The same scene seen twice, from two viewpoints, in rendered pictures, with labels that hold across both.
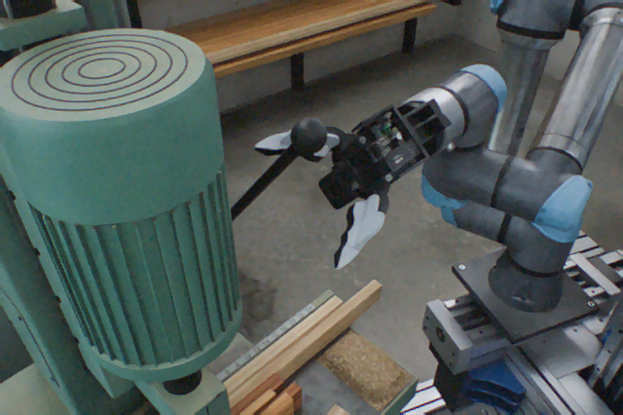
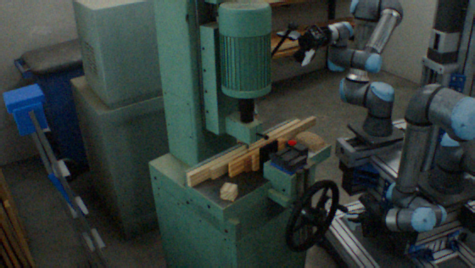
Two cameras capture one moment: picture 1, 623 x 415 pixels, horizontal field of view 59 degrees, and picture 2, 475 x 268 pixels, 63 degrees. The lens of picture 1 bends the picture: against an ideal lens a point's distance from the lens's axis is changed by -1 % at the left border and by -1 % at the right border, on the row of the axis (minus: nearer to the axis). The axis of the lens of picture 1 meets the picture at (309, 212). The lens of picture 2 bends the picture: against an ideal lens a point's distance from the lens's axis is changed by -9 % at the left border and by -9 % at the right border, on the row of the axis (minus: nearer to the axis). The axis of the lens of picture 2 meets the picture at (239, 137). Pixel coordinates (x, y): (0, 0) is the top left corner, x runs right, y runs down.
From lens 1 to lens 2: 1.01 m
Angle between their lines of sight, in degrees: 11
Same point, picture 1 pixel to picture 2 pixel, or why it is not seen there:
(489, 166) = (349, 52)
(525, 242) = (373, 103)
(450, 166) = (336, 53)
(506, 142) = not seen: hidden behind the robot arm
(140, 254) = (252, 47)
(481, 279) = (359, 127)
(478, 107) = (343, 31)
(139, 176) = (256, 24)
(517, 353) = (375, 157)
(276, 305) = not seen: hidden behind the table
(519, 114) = not seen: hidden behind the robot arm
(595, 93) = (382, 32)
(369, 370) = (311, 138)
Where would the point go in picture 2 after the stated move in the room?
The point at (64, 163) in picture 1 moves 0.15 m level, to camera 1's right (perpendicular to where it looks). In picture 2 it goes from (241, 19) to (288, 19)
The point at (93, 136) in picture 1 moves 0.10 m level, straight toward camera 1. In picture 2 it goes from (248, 13) to (263, 19)
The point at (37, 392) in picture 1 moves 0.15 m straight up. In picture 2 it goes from (172, 160) to (169, 131)
